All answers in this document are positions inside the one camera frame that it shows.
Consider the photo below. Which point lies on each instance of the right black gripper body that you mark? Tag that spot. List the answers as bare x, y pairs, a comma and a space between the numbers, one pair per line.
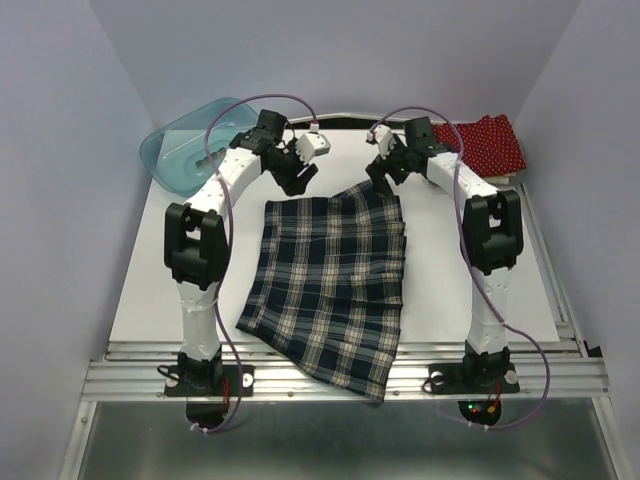
397, 161

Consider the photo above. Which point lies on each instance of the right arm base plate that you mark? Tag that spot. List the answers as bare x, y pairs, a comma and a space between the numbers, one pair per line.
454, 379

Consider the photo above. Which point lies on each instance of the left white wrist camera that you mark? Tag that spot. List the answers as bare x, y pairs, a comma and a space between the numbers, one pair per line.
311, 145

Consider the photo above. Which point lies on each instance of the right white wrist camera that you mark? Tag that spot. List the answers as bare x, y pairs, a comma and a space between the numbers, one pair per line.
384, 138

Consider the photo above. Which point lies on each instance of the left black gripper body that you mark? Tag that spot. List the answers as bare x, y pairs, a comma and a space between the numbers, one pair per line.
286, 159

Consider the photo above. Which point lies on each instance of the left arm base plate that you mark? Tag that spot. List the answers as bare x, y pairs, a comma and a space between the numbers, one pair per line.
179, 384

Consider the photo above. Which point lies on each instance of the red polka dot skirt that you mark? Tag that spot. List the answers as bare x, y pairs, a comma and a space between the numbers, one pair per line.
491, 148

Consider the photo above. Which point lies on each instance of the teal plastic basket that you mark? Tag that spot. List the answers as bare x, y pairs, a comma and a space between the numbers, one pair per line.
175, 154

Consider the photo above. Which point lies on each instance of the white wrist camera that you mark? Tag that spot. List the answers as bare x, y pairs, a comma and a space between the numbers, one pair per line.
311, 145
384, 138

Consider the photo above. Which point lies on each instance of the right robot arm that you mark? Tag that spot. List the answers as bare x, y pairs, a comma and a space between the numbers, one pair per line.
491, 235

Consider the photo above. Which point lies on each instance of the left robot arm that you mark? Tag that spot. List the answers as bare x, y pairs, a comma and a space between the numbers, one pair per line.
197, 239

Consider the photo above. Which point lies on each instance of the navy plaid skirt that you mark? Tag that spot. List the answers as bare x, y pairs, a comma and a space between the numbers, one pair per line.
327, 293

